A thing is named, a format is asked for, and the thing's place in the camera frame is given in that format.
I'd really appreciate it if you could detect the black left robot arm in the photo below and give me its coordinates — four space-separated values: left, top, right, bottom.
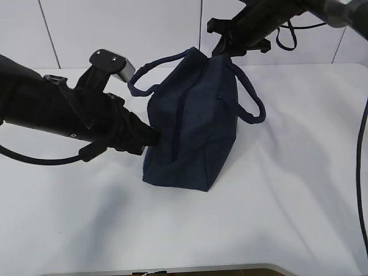
1 49 160 155

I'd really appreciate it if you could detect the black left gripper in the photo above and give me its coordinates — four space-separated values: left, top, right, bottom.
108 94 161 155

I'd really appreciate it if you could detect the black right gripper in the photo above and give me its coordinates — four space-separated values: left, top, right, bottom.
206 18 271 57

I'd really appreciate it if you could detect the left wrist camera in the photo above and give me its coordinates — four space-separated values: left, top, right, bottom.
89 49 136 83

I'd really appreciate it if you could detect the dark blue lunch bag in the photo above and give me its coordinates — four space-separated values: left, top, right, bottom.
128 47 266 191

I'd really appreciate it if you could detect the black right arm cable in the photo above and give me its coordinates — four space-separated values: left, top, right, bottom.
275 20 368 248

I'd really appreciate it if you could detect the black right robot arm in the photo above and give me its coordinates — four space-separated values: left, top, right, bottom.
206 0 367 57

